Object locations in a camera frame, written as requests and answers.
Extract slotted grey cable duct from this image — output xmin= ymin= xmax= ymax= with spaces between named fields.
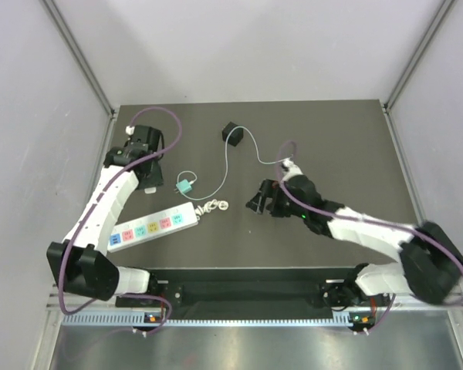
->
xmin=62 ymin=310 xmax=374 ymax=328

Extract thin light green cable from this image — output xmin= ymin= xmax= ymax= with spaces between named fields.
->
xmin=176 ymin=126 xmax=296 ymax=201

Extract white coiled strip cord plug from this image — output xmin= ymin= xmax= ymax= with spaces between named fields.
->
xmin=194 ymin=199 xmax=229 ymax=218

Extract black cube block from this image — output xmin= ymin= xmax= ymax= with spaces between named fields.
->
xmin=221 ymin=122 xmax=244 ymax=146

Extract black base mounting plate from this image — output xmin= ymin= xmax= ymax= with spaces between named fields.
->
xmin=115 ymin=267 xmax=414 ymax=311

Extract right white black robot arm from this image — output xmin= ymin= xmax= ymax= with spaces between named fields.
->
xmin=246 ymin=160 xmax=463 ymax=305

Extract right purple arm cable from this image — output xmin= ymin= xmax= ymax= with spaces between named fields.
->
xmin=275 ymin=140 xmax=463 ymax=305

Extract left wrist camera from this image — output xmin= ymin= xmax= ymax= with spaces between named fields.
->
xmin=124 ymin=125 xmax=161 ymax=151

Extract dark grey table mat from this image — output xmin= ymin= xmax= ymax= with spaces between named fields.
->
xmin=110 ymin=100 xmax=416 ymax=268

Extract white power strip coloured sockets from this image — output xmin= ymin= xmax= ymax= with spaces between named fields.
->
xmin=107 ymin=202 xmax=198 ymax=253

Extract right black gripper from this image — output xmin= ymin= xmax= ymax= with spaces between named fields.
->
xmin=246 ymin=179 xmax=308 ymax=218

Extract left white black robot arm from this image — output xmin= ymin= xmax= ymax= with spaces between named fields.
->
xmin=46 ymin=126 xmax=164 ymax=306

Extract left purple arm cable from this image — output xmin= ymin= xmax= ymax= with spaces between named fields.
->
xmin=56 ymin=106 xmax=184 ymax=315

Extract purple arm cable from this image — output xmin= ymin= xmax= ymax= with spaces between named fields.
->
xmin=275 ymin=140 xmax=463 ymax=305
xmin=56 ymin=106 xmax=184 ymax=315

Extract teal charger plug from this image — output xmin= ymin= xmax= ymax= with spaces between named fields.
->
xmin=174 ymin=180 xmax=194 ymax=194

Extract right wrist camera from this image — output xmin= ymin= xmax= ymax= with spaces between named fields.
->
xmin=280 ymin=158 xmax=303 ymax=183

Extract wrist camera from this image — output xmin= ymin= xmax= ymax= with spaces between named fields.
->
xmin=280 ymin=158 xmax=303 ymax=183
xmin=124 ymin=125 xmax=161 ymax=151

